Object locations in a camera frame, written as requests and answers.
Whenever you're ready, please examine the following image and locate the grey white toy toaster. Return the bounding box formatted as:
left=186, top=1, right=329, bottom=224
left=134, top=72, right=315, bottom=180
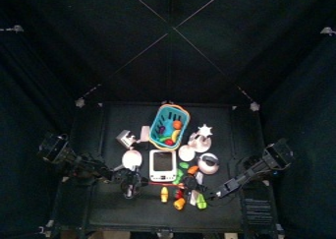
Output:
left=114, top=129, right=138, bottom=149

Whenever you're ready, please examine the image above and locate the pale pink toy box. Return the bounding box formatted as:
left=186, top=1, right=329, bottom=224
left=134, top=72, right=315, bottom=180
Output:
left=137, top=125, right=151, bottom=144

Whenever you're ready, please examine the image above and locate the thin diagonal cord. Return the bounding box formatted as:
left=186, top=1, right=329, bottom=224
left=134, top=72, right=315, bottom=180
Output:
left=122, top=0, right=259, bottom=103
left=79, top=0, right=231, bottom=100

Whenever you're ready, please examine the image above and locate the white handheld device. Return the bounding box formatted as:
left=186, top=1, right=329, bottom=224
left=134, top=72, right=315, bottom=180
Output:
left=147, top=149, right=178, bottom=183

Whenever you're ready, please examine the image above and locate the yellow toy corn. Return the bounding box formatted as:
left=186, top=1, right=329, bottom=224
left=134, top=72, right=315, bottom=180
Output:
left=158, top=186, right=170, bottom=204

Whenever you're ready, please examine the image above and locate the long green toy vegetable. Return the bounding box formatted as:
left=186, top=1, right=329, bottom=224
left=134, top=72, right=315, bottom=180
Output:
left=171, top=169, right=185, bottom=186

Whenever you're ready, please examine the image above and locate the turquoise toy shopping basket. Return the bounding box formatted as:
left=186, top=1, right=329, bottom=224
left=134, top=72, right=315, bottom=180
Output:
left=147, top=103, right=191, bottom=151

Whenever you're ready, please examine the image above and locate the white flat toy piece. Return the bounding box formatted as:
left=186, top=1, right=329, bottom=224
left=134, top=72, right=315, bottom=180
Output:
left=187, top=189, right=202, bottom=207

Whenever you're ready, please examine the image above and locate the white pink round toy appliance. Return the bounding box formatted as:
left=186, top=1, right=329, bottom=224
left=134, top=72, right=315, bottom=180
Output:
left=186, top=133, right=211, bottom=153

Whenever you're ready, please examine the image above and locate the white oval plate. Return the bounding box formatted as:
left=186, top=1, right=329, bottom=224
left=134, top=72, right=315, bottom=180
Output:
left=121, top=149, right=143, bottom=171

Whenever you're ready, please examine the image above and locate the white star-shaped toy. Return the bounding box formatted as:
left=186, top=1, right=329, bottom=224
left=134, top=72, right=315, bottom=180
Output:
left=197, top=124, right=213, bottom=138

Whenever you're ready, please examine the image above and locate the orange toy pepper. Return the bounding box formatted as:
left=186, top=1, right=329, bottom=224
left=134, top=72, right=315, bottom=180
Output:
left=171, top=197, right=187, bottom=211

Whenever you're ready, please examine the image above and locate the black cloth backdrop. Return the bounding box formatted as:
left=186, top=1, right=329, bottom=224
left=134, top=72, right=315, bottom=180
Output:
left=0, top=0, right=336, bottom=239

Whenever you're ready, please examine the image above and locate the lime green toy slice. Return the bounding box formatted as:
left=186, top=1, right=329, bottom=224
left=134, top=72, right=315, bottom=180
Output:
left=195, top=193, right=209, bottom=210

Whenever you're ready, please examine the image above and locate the white toy pot black handle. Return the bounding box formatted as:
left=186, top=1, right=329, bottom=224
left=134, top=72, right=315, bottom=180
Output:
left=197, top=152, right=219, bottom=176

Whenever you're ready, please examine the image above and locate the small white round plate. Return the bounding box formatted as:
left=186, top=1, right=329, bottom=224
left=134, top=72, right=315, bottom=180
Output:
left=177, top=145, right=197, bottom=162

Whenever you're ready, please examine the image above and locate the thin red stick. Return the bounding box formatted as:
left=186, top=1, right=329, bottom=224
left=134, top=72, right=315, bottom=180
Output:
left=147, top=181, right=183, bottom=187

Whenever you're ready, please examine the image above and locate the yellow toy banana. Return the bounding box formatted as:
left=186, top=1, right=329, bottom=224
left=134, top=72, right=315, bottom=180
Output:
left=170, top=129, right=182, bottom=143

